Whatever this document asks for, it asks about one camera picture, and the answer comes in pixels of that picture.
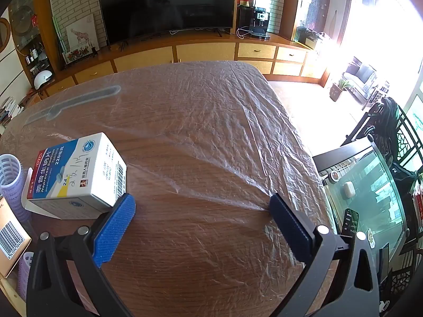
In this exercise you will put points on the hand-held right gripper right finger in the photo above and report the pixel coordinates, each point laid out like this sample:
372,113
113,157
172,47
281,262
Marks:
290,228

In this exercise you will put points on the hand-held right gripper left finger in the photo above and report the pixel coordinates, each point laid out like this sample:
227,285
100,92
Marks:
114,228

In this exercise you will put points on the white blue medicine box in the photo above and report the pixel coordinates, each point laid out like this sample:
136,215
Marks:
82,171

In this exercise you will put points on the purple hair roller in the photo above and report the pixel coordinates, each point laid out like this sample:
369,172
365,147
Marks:
11,178
24,277

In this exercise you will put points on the round white red gadget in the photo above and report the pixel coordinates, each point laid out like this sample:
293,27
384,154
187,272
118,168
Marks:
333,176

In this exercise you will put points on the white earbud case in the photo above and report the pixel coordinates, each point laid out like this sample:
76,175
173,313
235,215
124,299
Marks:
347,189

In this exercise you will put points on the glass coffee table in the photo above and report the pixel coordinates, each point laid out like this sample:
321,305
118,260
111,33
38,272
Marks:
370,178

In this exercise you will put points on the tan cardboard box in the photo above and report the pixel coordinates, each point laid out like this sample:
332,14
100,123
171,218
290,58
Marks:
10,224

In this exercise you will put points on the grey chair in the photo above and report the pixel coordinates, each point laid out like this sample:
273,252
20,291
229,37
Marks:
86,97

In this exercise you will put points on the dark carved wooden chair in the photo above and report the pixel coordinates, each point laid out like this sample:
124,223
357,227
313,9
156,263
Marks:
393,128

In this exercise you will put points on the potted green plant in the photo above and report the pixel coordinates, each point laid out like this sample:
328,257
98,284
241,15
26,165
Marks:
340,89

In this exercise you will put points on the stack of books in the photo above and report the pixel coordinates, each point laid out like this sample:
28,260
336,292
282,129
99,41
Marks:
10,110

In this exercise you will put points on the white dome lamp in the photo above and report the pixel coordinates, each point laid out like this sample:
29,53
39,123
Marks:
44,79

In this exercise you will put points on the dark cushioned armchair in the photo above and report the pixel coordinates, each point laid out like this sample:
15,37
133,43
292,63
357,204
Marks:
360,76

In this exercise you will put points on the red flower picture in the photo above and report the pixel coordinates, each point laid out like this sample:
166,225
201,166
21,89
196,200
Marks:
76,54

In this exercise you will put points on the giraffe picture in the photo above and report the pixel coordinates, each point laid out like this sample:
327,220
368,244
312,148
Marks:
81,36

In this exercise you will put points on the wooden television cabinet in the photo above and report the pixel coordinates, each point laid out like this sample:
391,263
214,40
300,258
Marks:
205,51

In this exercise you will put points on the wooden display shelf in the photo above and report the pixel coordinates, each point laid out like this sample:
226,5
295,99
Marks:
31,44

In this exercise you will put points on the black coffee machine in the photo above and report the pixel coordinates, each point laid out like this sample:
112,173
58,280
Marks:
259,19

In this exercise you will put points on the round wooden framed mirror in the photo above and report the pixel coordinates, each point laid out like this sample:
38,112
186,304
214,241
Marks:
3,36

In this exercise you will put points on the black flat television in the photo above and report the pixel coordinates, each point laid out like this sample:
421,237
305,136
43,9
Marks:
165,6

